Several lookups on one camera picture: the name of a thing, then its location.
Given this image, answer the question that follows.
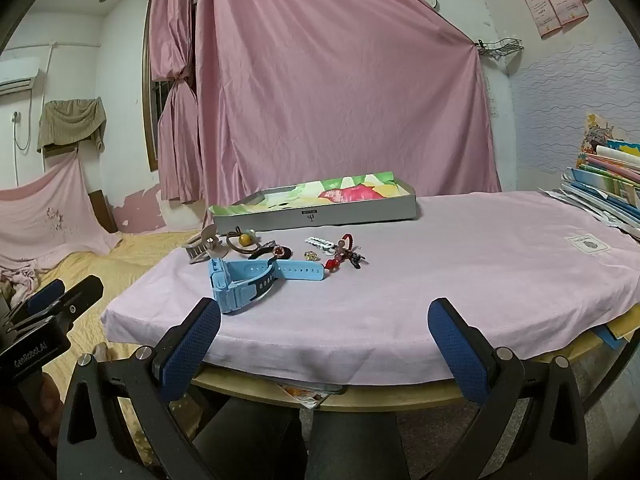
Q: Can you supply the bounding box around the pink draped cloth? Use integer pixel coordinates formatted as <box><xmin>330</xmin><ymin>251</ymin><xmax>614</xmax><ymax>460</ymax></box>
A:
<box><xmin>0</xmin><ymin>152</ymin><xmax>123</xmax><ymax>281</ymax></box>

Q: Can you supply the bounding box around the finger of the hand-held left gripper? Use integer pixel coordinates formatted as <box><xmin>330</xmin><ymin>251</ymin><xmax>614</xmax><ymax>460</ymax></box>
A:
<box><xmin>7</xmin><ymin>275</ymin><xmax>104</xmax><ymax>333</ymax></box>
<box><xmin>6</xmin><ymin>279</ymin><xmax>67</xmax><ymax>323</ymax></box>

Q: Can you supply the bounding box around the yellow bed blanket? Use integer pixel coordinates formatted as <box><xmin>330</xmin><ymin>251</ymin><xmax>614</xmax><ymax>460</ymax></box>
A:
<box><xmin>0</xmin><ymin>230</ymin><xmax>201</xmax><ymax>461</ymax></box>

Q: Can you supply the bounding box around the stack of books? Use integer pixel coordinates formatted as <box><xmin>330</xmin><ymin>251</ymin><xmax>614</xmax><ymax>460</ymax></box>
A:
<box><xmin>537</xmin><ymin>140</ymin><xmax>640</xmax><ymax>241</ymax></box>

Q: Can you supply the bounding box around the colourful drawing paper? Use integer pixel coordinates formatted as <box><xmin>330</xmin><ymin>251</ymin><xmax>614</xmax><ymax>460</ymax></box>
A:
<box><xmin>215</xmin><ymin>171</ymin><xmax>413</xmax><ymax>208</ymax></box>

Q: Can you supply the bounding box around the brown hair tie yellow bead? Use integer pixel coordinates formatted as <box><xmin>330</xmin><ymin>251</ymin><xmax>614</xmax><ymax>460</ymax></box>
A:
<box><xmin>221</xmin><ymin>228</ymin><xmax>261</xmax><ymax>256</ymax></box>

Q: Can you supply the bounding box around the person's left hand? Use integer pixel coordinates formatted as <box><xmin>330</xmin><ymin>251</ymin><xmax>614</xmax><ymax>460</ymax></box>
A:
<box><xmin>37</xmin><ymin>372</ymin><xmax>66</xmax><ymax>448</ymax></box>

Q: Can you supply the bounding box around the pink tied window curtain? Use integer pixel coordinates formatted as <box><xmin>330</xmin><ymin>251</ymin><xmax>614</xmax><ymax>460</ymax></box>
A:
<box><xmin>148</xmin><ymin>0</ymin><xmax>203</xmax><ymax>203</ymax></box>

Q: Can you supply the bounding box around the beige hair claw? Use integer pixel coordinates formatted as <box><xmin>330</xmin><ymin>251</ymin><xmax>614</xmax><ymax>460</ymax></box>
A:
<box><xmin>181</xmin><ymin>225</ymin><xmax>223</xmax><ymax>265</ymax></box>

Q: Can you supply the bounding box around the red bead bracelet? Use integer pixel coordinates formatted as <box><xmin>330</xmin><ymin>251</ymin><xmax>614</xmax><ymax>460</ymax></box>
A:
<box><xmin>324</xmin><ymin>232</ymin><xmax>358</xmax><ymax>273</ymax></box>

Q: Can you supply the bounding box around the beige hanging cloth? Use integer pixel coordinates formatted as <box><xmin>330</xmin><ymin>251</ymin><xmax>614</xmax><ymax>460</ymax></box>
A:
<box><xmin>36</xmin><ymin>97</ymin><xmax>107</xmax><ymax>155</ymax></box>

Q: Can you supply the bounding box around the white hair clip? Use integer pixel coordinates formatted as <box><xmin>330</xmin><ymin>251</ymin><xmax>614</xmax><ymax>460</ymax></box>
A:
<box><xmin>305</xmin><ymin>235</ymin><xmax>337</xmax><ymax>255</ymax></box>

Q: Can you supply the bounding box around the white air conditioner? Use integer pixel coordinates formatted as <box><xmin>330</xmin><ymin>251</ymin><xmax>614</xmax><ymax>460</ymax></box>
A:
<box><xmin>0</xmin><ymin>56</ymin><xmax>41</xmax><ymax>93</ymax></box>

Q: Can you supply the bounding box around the white cloth label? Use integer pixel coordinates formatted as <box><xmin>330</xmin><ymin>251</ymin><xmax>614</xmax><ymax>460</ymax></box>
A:
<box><xmin>565</xmin><ymin>232</ymin><xmax>611</xmax><ymax>256</ymax></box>

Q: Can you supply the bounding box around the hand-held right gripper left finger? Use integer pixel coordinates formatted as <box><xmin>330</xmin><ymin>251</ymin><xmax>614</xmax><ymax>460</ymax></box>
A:
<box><xmin>56</xmin><ymin>297</ymin><xmax>223</xmax><ymax>480</ymax></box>

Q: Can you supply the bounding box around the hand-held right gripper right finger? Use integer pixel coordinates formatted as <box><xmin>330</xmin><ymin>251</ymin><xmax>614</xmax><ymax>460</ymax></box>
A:
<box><xmin>426</xmin><ymin>297</ymin><xmax>589</xmax><ymax>480</ymax></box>

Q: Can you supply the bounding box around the cartoon wall poster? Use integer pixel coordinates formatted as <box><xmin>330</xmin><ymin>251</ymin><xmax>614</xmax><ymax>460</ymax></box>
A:
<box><xmin>582</xmin><ymin>112</ymin><xmax>626</xmax><ymax>161</ymax></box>

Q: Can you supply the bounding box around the black hair tie with charm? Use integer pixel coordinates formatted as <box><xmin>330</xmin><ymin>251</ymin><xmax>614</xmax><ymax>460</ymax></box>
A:
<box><xmin>248</xmin><ymin>242</ymin><xmax>296</xmax><ymax>263</ymax></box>

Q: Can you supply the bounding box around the large pink curtain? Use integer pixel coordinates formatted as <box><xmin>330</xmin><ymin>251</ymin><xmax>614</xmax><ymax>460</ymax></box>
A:
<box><xmin>195</xmin><ymin>0</ymin><xmax>502</xmax><ymax>208</ymax></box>

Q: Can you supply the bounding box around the pink tablecloth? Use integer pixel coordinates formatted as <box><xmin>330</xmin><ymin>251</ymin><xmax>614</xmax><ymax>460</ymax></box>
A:
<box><xmin>100</xmin><ymin>190</ymin><xmax>640</xmax><ymax>386</ymax></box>

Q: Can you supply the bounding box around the brown window frame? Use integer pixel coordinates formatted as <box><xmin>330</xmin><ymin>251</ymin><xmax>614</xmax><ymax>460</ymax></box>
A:
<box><xmin>141</xmin><ymin>0</ymin><xmax>161</xmax><ymax>172</ymax></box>

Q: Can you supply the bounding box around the magazine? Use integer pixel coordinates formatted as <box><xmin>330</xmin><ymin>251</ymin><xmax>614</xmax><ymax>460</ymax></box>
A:
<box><xmin>280</xmin><ymin>382</ymin><xmax>346</xmax><ymax>408</ymax></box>

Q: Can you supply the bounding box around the wire wall rack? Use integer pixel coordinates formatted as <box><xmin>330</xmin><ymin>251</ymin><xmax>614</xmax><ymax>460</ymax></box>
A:
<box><xmin>474</xmin><ymin>37</ymin><xmax>525</xmax><ymax>61</ymax></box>

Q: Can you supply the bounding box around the grey tray box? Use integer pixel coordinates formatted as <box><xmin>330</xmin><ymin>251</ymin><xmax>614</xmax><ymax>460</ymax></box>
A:
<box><xmin>206</xmin><ymin>170</ymin><xmax>417</xmax><ymax>233</ymax></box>

